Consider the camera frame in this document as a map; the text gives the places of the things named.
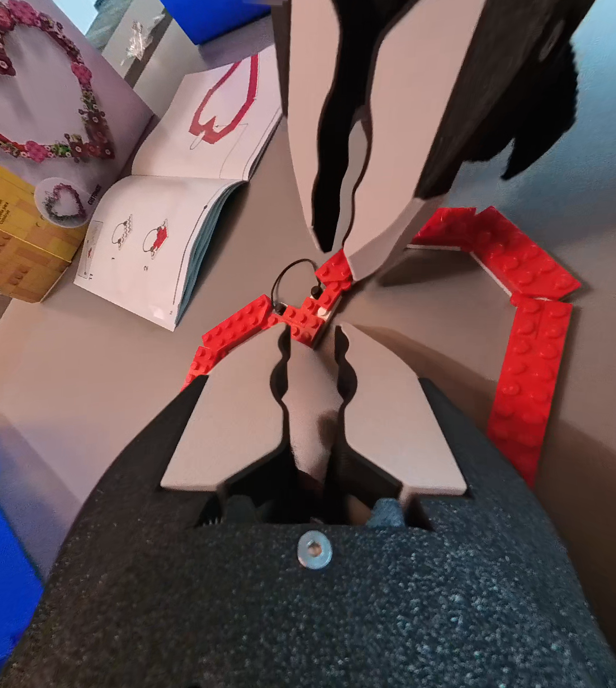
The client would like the small clear plastic bag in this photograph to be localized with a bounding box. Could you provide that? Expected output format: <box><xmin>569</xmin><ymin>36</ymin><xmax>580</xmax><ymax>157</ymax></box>
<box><xmin>125</xmin><ymin>20</ymin><xmax>153</xmax><ymax>60</ymax></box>

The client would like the white instruction booklet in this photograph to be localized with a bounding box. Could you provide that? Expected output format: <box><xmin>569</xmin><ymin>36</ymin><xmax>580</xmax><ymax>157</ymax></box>
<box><xmin>74</xmin><ymin>46</ymin><xmax>284</xmax><ymax>332</ymax></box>

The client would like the red brick heart frame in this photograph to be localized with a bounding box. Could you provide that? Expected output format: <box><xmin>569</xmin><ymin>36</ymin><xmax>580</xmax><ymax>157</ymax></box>
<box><xmin>181</xmin><ymin>206</ymin><xmax>583</xmax><ymax>487</ymax></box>

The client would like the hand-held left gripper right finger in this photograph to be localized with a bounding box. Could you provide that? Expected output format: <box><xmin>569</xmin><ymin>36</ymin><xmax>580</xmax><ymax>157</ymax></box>
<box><xmin>334</xmin><ymin>322</ymin><xmax>469</xmax><ymax>498</ymax></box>

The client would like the heart wreath toy box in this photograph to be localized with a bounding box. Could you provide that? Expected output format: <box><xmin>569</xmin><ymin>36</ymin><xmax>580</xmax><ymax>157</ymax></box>
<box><xmin>0</xmin><ymin>0</ymin><xmax>155</xmax><ymax>304</ymax></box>

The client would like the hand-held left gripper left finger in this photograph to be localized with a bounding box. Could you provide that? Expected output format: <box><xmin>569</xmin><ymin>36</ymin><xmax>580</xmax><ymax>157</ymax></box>
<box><xmin>160</xmin><ymin>324</ymin><xmax>291</xmax><ymax>492</ymax></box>

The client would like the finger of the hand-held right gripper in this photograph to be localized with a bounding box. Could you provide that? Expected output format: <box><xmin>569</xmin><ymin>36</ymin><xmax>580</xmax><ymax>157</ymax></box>
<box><xmin>285</xmin><ymin>0</ymin><xmax>364</xmax><ymax>253</ymax></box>
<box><xmin>342</xmin><ymin>0</ymin><xmax>486</xmax><ymax>283</ymax></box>

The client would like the black string with end studs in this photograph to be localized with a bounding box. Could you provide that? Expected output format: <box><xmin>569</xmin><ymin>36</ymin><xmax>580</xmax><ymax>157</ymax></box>
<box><xmin>270</xmin><ymin>259</ymin><xmax>324</xmax><ymax>318</ymax></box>

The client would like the grey desk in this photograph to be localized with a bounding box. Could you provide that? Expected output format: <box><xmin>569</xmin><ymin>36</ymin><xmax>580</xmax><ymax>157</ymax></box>
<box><xmin>0</xmin><ymin>0</ymin><xmax>616</xmax><ymax>688</ymax></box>

